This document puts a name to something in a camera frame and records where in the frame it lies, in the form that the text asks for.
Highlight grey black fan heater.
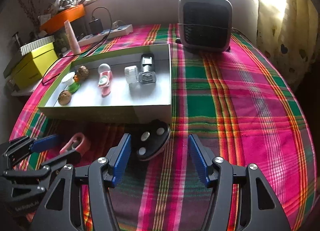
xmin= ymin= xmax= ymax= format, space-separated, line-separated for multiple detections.
xmin=178 ymin=0 xmax=233 ymax=52

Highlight brown walnut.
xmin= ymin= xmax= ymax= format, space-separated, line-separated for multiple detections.
xmin=77 ymin=65 xmax=90 ymax=80
xmin=58 ymin=90 xmax=73 ymax=106

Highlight black cable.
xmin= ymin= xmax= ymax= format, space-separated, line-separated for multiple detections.
xmin=41 ymin=7 xmax=112 ymax=85

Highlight cream cosmetic tube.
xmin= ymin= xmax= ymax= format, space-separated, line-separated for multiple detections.
xmin=64 ymin=20 xmax=82 ymax=54

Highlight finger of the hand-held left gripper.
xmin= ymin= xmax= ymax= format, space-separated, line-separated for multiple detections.
xmin=2 ymin=147 xmax=82 ymax=178
xmin=2 ymin=135 xmax=62 ymax=165

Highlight crumpled plastic bags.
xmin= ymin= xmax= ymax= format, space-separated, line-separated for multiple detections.
xmin=47 ymin=0 xmax=85 ymax=12

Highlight white green striped box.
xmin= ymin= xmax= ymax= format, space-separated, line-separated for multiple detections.
xmin=4 ymin=35 xmax=55 ymax=76

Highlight white power strip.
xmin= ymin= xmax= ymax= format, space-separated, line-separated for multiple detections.
xmin=78 ymin=24 xmax=133 ymax=45

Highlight white ribbed round cap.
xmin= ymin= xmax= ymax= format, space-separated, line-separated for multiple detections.
xmin=124 ymin=65 xmax=138 ymax=84

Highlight pink toy with white cup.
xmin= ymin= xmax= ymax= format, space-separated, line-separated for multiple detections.
xmin=97 ymin=69 xmax=113 ymax=97

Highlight dried twig bunch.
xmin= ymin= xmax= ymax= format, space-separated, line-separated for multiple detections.
xmin=19 ymin=0 xmax=43 ymax=29

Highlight yellow shoe box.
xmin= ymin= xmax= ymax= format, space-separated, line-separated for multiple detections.
xmin=11 ymin=42 xmax=59 ymax=89

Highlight green thread spool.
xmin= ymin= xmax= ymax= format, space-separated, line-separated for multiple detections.
xmin=61 ymin=71 xmax=81 ymax=94

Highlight orange lidded storage bin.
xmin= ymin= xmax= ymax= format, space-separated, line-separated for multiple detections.
xmin=39 ymin=4 xmax=85 ymax=46

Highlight cream heart print curtain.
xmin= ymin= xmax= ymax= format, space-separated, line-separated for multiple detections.
xmin=256 ymin=0 xmax=317 ymax=89

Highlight black oval button remote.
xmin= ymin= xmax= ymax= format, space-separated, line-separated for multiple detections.
xmin=125 ymin=119 xmax=172 ymax=162

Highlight black charger plug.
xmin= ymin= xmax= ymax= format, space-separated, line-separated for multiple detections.
xmin=89 ymin=19 xmax=103 ymax=35

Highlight pink green plaid blanket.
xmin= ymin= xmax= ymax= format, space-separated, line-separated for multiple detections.
xmin=10 ymin=23 xmax=316 ymax=231

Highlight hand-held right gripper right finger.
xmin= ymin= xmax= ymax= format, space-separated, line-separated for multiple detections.
xmin=187 ymin=134 xmax=292 ymax=231

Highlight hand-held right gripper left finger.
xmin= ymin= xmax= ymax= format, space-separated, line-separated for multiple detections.
xmin=30 ymin=133 xmax=132 ymax=231

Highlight green white cardboard box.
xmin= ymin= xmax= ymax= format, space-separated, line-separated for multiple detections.
xmin=37 ymin=43 xmax=173 ymax=124

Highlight pink clip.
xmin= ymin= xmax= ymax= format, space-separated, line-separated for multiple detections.
xmin=59 ymin=132 xmax=91 ymax=156

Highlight clear plastic dispenser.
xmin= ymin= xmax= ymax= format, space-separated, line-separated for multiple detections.
xmin=139 ymin=53 xmax=157 ymax=84

